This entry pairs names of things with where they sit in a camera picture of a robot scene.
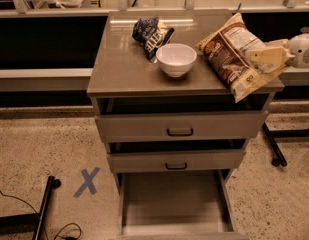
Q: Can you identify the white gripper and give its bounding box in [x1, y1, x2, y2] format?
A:
[250, 33, 309, 72]

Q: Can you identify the brown chip bag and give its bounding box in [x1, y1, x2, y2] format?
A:
[195, 13, 288, 103]

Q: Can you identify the blue chip bag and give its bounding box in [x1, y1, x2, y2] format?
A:
[132, 17, 175, 62]

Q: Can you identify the grey drawer cabinet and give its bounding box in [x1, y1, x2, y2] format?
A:
[87, 10, 283, 236]

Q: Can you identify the bottom grey open drawer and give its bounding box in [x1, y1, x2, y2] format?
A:
[111, 170, 249, 240]

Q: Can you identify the top grey drawer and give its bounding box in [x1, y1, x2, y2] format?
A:
[95, 112, 268, 143]

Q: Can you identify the middle grey drawer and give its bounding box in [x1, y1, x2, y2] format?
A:
[107, 149, 245, 173]

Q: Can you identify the white bowl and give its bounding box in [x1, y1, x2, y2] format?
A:
[156, 43, 197, 78]

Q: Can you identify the black stand leg right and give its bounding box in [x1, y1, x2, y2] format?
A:
[262, 123, 309, 167]

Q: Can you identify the black stand leg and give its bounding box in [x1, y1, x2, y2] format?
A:
[0, 176, 61, 240]
[262, 123, 309, 167]

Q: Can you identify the blue tape cross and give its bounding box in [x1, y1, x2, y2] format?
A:
[74, 167, 100, 198]

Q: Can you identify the black stand leg left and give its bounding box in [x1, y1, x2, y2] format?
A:
[0, 176, 61, 240]

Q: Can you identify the black top drawer handle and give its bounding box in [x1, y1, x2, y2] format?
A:
[166, 128, 194, 137]

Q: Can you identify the black drawer handle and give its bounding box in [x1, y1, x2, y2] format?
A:
[166, 128, 194, 137]
[165, 162, 188, 171]

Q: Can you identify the black middle drawer handle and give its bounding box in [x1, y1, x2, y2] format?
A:
[165, 162, 188, 171]

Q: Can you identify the black floor cable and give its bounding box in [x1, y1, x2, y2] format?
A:
[0, 182, 83, 240]

